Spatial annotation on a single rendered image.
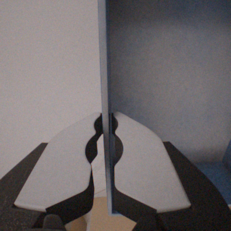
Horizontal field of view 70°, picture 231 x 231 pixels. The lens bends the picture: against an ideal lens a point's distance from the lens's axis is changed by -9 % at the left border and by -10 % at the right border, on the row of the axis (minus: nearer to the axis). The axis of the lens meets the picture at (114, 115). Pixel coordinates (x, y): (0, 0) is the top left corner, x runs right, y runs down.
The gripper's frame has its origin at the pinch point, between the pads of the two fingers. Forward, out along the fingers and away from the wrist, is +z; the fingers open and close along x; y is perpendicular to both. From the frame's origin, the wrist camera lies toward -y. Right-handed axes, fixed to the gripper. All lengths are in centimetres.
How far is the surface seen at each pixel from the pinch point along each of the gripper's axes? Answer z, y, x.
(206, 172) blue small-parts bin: 3.2, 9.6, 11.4
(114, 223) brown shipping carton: 6.0, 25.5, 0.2
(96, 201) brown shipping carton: 11.3, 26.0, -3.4
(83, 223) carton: 10.8, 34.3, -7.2
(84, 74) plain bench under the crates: 12.3, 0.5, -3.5
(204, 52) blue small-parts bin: 4.8, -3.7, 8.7
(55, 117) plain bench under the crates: 12.3, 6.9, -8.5
